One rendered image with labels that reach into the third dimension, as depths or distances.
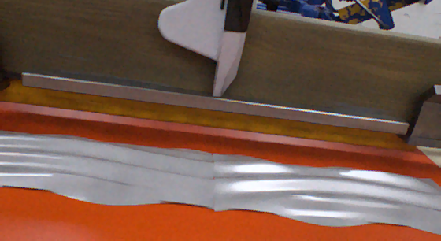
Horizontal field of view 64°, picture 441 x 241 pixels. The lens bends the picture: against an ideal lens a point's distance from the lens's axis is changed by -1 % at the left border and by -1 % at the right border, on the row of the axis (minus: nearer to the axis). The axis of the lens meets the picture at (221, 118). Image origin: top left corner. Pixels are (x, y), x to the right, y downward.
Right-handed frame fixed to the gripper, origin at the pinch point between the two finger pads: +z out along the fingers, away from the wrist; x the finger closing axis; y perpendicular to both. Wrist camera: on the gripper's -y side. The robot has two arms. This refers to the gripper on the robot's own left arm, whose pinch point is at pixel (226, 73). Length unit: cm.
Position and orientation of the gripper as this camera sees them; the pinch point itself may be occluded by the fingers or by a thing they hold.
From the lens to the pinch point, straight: 29.1
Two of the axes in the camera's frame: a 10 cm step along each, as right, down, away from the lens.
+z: -1.4, 9.2, 3.7
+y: -9.9, -1.1, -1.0
